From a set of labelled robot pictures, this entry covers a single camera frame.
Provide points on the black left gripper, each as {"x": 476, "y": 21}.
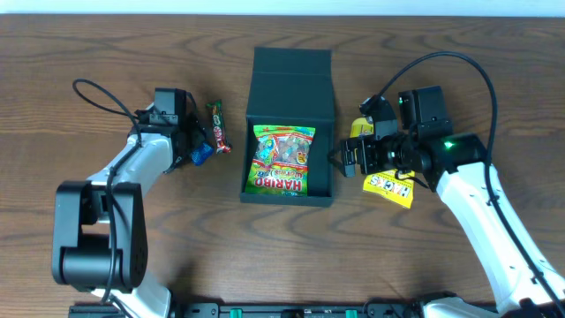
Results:
{"x": 192, "y": 138}

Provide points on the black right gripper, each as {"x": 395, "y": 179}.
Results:
{"x": 365, "y": 155}

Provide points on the blue Oreo cookie pack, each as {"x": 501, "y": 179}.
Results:
{"x": 201, "y": 153}

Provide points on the yellow Mentos gum bottle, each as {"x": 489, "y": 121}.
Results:
{"x": 361, "y": 127}

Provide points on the green Haribo gummy bag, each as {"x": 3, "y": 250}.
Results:
{"x": 280, "y": 163}

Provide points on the yellow Hacks candy bag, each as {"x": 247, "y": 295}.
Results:
{"x": 392, "y": 186}

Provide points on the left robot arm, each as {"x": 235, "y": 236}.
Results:
{"x": 99, "y": 241}

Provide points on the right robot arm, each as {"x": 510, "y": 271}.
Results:
{"x": 419, "y": 138}

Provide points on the green red KitKat Milo bar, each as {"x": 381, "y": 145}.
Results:
{"x": 219, "y": 130}

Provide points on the dark green open box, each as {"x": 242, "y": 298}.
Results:
{"x": 293, "y": 87}

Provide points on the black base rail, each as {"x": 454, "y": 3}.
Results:
{"x": 374, "y": 310}

